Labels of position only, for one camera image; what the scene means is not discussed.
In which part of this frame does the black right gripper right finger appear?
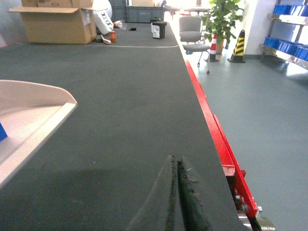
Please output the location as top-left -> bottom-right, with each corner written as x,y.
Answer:
178,156 -> 212,231

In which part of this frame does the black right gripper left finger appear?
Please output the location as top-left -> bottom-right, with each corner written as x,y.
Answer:
126,155 -> 178,231

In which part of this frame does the beige plastic dustpan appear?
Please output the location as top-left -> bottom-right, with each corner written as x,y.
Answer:
0,79 -> 77,187

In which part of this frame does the blue plastic part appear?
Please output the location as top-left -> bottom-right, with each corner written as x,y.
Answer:
0,123 -> 8,141

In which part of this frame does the steel flow rack shelf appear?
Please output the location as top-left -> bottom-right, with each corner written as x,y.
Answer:
259,0 -> 308,70

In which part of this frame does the dark green table mat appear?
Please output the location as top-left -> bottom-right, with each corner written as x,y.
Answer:
0,25 -> 244,231

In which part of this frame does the yellow black traffic cone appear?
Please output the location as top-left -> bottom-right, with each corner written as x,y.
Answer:
227,30 -> 245,63

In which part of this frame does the red white traffic cone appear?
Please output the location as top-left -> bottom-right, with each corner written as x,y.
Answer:
206,34 -> 219,62

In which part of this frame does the black white box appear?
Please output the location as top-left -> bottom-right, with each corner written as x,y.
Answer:
152,21 -> 167,39

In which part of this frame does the grey office chair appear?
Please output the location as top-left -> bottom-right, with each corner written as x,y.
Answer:
179,16 -> 210,67

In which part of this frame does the potted green plant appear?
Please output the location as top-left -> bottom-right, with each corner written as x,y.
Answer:
206,0 -> 243,45

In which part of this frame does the large cardboard box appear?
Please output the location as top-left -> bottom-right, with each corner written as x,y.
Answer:
7,0 -> 106,44

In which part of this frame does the red metal table frame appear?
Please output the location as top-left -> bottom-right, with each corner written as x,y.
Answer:
185,60 -> 276,231

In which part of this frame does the wooden handled brush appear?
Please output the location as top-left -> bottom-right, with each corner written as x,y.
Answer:
95,35 -> 112,45

